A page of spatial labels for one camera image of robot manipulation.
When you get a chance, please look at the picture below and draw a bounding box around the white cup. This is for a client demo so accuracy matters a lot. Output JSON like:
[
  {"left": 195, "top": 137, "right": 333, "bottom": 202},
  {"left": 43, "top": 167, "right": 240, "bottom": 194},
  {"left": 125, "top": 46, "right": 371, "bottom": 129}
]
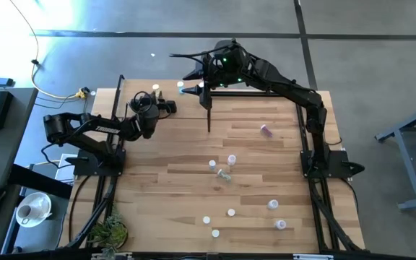
[{"left": 15, "top": 204, "right": 34, "bottom": 222}]

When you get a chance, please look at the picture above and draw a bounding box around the green potted plant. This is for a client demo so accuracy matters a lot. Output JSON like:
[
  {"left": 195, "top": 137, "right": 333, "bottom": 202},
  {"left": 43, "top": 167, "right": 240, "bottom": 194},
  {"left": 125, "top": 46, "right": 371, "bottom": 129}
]
[{"left": 87, "top": 212, "right": 129, "bottom": 258}]

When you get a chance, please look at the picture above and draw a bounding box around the wooden shelf with black frame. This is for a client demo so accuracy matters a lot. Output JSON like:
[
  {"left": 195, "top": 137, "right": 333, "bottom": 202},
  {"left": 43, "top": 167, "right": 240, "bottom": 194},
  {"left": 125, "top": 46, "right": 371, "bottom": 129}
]
[{"left": 110, "top": 74, "right": 212, "bottom": 134}]

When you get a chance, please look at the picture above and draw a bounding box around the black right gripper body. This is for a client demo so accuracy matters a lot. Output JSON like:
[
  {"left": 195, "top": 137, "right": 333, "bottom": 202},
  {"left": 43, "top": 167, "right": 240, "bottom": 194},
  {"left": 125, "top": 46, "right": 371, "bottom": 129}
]
[{"left": 204, "top": 48, "right": 254, "bottom": 90}]

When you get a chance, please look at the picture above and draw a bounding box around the black aluminium rig frame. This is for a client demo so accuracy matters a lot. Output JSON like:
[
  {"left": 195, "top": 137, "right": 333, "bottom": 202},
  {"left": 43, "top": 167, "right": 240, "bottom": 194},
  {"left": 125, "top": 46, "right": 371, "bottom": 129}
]
[{"left": 59, "top": 90, "right": 366, "bottom": 254}]

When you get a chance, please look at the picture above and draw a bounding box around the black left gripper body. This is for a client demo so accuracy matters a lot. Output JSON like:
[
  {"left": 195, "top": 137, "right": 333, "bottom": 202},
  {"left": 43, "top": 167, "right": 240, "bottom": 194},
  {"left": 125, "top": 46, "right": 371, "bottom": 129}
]
[{"left": 135, "top": 104, "right": 165, "bottom": 141}]

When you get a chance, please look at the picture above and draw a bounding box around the white paper sheet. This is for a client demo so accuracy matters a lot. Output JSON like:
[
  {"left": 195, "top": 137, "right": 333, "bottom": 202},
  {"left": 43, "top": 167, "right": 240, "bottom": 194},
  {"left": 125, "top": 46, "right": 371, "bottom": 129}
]
[{"left": 54, "top": 153, "right": 77, "bottom": 183}]

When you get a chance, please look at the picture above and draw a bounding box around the yellow floor cable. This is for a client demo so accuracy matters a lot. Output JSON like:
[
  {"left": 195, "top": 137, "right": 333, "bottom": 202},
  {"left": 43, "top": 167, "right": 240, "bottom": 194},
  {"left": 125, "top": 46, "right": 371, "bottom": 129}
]
[{"left": 8, "top": 0, "right": 88, "bottom": 100}]

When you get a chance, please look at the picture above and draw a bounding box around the grey metal table frame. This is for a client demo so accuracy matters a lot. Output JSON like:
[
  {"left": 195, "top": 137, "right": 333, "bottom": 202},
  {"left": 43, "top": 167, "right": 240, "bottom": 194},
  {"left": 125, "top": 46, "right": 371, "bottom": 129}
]
[{"left": 373, "top": 99, "right": 416, "bottom": 211}]

